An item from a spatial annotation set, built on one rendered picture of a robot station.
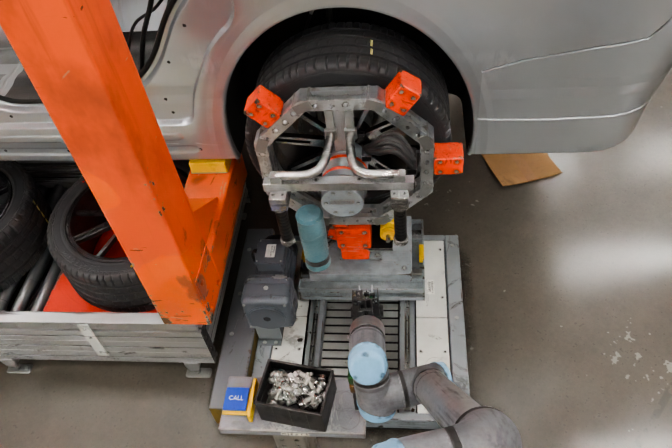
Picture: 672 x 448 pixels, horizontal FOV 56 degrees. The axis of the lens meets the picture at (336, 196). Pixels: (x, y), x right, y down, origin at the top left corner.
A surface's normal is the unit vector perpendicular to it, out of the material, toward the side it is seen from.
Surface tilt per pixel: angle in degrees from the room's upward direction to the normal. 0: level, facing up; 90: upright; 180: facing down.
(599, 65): 90
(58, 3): 90
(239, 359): 0
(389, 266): 0
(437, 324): 0
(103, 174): 90
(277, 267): 90
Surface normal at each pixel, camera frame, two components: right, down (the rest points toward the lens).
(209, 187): -0.10, -0.68
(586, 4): -0.07, 0.73
